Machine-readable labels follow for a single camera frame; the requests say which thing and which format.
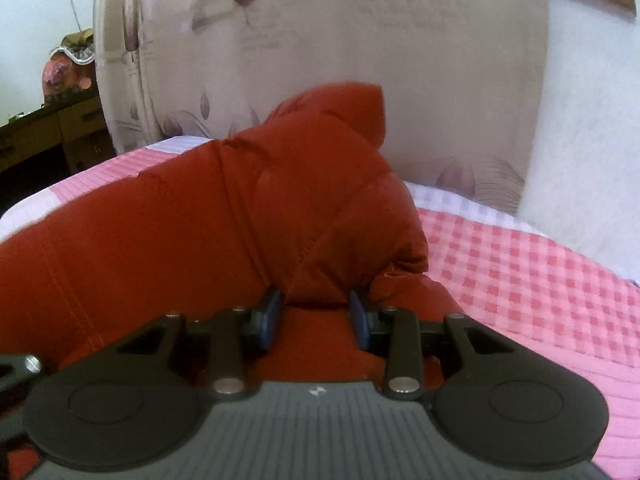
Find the wooden cabinet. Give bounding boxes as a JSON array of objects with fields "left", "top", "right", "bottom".
[{"left": 0, "top": 89, "right": 119, "bottom": 177}]

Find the pink checked bed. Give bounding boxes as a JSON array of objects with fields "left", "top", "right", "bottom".
[{"left": 0, "top": 132, "right": 640, "bottom": 480}]

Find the floral beige curtain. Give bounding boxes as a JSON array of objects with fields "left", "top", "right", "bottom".
[{"left": 92, "top": 0, "right": 551, "bottom": 217}]

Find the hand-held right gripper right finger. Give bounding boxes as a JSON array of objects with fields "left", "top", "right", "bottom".
[{"left": 349, "top": 290, "right": 516, "bottom": 401}]

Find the red puffer jacket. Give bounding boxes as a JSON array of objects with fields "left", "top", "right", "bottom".
[{"left": 0, "top": 81, "right": 466, "bottom": 383}]

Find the pink floral ornament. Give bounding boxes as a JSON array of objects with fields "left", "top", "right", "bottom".
[{"left": 40, "top": 45, "right": 99, "bottom": 100}]

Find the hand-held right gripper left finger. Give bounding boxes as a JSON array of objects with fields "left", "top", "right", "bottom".
[{"left": 112, "top": 287, "right": 284, "bottom": 401}]

